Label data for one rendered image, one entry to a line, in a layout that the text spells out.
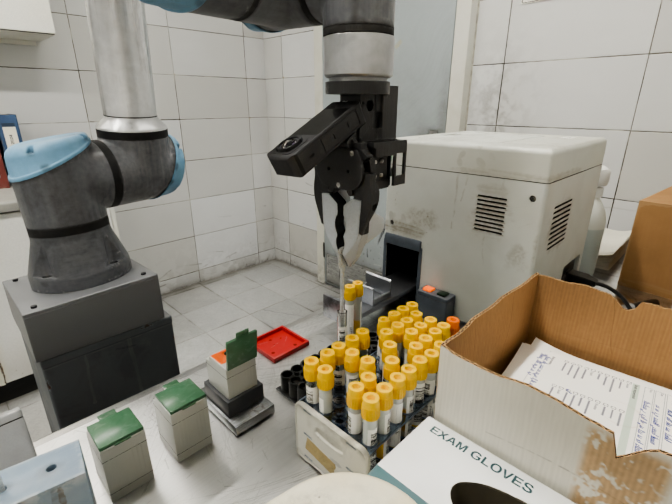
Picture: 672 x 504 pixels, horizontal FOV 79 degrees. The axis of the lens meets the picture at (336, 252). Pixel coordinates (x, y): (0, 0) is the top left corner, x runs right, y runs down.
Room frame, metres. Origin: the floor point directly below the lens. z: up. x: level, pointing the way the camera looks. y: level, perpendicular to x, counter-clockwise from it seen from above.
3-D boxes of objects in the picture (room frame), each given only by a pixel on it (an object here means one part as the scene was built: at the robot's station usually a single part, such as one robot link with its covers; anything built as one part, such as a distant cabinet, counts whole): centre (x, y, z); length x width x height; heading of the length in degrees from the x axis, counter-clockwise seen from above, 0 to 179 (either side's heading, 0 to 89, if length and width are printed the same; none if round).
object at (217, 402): (0.41, 0.13, 0.89); 0.09 x 0.05 x 0.04; 46
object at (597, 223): (0.84, -0.53, 1.00); 0.09 x 0.08 x 0.24; 45
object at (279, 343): (0.55, 0.09, 0.88); 0.07 x 0.07 x 0.01; 45
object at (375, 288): (0.65, -0.07, 0.92); 0.21 x 0.07 x 0.05; 135
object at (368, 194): (0.45, -0.03, 1.13); 0.05 x 0.02 x 0.09; 45
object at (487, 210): (0.73, -0.28, 1.03); 0.31 x 0.27 x 0.30; 135
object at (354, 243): (0.47, -0.04, 1.09); 0.06 x 0.03 x 0.09; 135
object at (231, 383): (0.41, 0.13, 0.92); 0.05 x 0.04 x 0.06; 46
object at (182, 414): (0.35, 0.17, 0.91); 0.05 x 0.04 x 0.07; 45
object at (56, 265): (0.64, 0.44, 1.00); 0.15 x 0.15 x 0.10
